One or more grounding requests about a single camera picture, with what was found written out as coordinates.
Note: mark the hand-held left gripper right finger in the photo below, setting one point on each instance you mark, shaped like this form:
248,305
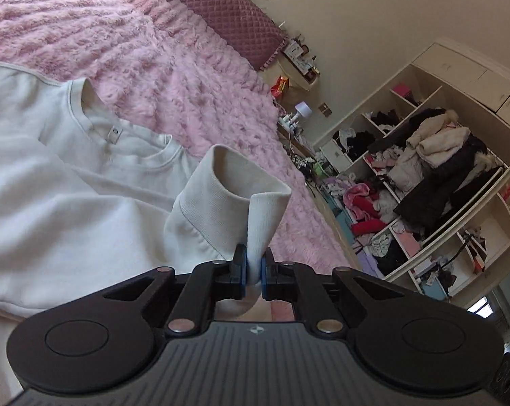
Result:
264,275

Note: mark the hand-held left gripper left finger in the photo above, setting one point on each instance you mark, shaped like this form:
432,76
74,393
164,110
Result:
242,273

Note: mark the white printed sweatshirt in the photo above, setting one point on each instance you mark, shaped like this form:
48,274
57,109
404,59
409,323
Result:
68,186

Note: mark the pile of pink red clothes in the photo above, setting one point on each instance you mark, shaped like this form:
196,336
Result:
365,207

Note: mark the black folded clothes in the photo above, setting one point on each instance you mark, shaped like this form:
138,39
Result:
360,139

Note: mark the black white patterned cloth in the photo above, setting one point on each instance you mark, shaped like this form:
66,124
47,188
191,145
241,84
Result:
302,160

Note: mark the green storage bin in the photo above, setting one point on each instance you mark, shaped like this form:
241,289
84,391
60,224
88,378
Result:
324,168

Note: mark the wooden bedside table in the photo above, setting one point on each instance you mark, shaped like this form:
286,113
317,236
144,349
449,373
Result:
297,146

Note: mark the white table lamp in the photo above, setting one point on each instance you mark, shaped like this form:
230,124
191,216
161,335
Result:
302,110

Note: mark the red snack bag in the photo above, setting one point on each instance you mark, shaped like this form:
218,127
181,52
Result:
280,86

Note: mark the black fur-hooded coat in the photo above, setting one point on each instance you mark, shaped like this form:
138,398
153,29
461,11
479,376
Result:
441,190

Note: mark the pink fluffy blanket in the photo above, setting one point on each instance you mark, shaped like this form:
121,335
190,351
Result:
174,80

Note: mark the beige fluffy coat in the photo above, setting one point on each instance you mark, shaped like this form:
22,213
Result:
432,143

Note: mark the purple quilted headboard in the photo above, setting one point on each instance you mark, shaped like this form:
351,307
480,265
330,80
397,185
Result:
221,8

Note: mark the cream open wardrobe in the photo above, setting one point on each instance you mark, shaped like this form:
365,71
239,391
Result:
462,67

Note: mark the cream bed frame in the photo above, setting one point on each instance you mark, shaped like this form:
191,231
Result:
335,228

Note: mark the wall socket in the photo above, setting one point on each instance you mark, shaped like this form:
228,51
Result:
325,109

